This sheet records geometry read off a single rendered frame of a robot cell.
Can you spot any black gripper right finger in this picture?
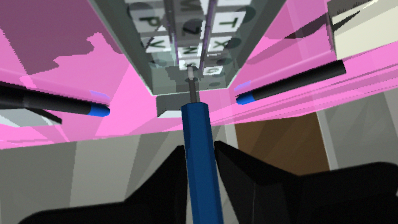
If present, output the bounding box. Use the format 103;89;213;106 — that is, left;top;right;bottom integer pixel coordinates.
214;141;398;224

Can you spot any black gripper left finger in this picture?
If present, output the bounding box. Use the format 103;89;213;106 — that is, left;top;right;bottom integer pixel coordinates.
18;145;188;224

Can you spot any grey keyboard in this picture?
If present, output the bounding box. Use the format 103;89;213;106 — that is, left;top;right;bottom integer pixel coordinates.
87;0;288;97

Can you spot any blue stylus with grey tip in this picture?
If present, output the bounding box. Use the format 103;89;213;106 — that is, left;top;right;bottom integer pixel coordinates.
181;77;224;224

